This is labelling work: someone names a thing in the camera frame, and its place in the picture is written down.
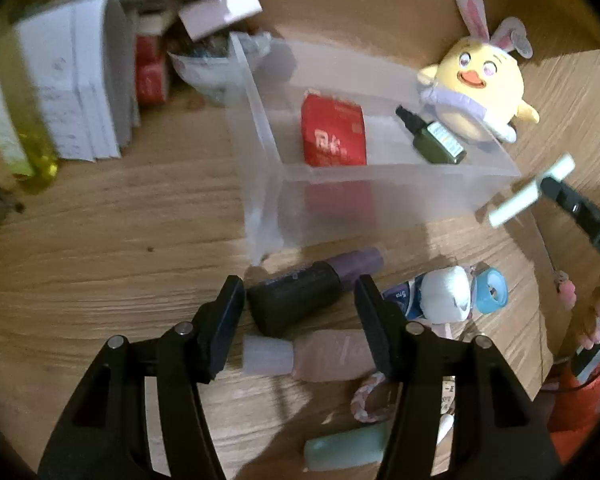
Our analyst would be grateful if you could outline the mint green tube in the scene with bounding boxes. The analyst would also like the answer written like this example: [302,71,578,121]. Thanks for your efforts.
[303,420,396,472]

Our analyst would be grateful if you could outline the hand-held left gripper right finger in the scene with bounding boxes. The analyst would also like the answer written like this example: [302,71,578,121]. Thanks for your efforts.
[354,274,563,480]

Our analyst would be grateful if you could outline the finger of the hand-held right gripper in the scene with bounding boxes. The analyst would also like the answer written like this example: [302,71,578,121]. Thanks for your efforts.
[539,175,600,241]

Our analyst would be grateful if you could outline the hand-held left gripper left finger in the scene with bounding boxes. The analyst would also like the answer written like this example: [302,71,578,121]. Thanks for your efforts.
[37,275,246,480]

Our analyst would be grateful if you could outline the orange clothing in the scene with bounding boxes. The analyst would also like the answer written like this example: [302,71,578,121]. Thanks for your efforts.
[547,360,600,466]

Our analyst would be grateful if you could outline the stack of white papers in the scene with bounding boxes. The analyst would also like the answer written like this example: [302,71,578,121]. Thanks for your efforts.
[15,0,141,163]

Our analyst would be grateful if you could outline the light green slim tube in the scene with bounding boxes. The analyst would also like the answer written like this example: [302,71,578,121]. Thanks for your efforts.
[487,154,577,227]

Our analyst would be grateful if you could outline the small blue box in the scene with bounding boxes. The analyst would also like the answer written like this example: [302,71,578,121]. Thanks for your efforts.
[382,275,431,321]

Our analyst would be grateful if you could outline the red books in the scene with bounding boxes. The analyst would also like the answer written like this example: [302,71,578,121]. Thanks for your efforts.
[135,35,173,106]

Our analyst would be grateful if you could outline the pale pink box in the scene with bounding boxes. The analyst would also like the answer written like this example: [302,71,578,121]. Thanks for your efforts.
[177,0,263,43]

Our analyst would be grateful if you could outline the pale pink tube white cap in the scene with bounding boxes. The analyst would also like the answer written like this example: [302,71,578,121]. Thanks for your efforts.
[242,329,381,383]

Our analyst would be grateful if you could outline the yellow chick plush toy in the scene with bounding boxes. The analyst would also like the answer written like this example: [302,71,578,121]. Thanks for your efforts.
[417,0,541,153]

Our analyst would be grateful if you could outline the red flat packet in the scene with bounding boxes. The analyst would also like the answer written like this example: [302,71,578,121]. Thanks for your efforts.
[301,89,368,167]

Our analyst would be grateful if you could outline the black and purple bottle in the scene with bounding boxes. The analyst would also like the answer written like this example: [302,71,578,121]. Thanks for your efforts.
[246,247,385,338]

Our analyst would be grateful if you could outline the clear plastic storage bin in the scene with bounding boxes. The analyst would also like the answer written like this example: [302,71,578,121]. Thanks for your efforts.
[225,35,523,266]

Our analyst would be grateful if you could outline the white bowl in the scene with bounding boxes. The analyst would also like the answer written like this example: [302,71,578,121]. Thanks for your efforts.
[167,35,241,103]

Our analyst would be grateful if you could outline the dark green spray bottle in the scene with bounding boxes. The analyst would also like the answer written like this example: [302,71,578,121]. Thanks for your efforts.
[395,105,468,166]

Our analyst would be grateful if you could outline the braided keychain strap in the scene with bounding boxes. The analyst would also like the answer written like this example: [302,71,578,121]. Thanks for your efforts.
[350,372,388,423]

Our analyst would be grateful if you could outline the yellow liquid bottle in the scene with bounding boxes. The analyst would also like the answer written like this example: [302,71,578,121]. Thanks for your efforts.
[0,25,61,196]

